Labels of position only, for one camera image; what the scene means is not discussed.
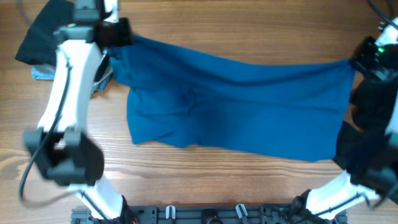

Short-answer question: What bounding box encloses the black garment at right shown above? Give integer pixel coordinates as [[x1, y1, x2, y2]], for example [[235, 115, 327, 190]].
[[334, 79, 397, 174]]

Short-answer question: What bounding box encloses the light blue folded garment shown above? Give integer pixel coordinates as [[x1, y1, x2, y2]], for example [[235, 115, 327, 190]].
[[32, 64, 56, 80]]

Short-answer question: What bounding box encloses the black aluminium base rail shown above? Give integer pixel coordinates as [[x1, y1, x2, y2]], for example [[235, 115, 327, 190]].
[[70, 203, 349, 224]]

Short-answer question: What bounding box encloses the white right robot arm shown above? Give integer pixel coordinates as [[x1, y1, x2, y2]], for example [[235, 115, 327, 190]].
[[261, 36, 397, 223]]

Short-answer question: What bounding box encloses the blue t-shirt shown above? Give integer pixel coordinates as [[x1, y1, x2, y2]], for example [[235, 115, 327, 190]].
[[111, 35, 355, 161]]

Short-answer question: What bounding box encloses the grey folded garment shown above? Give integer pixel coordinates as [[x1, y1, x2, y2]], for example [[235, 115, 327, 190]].
[[91, 54, 113, 95]]

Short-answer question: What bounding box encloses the black folded garment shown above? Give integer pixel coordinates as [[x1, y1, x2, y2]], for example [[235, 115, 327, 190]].
[[15, 0, 74, 66]]

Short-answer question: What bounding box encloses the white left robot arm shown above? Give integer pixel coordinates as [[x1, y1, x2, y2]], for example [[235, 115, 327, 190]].
[[19, 18, 139, 223]]

